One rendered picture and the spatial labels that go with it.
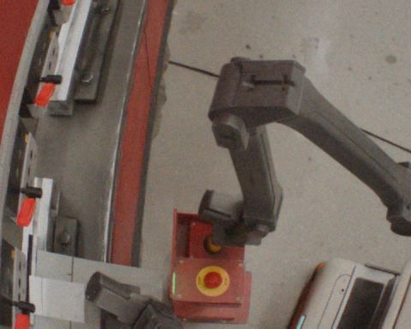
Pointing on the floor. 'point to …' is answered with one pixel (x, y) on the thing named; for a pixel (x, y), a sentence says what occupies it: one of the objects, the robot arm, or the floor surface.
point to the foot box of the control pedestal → (191, 314)
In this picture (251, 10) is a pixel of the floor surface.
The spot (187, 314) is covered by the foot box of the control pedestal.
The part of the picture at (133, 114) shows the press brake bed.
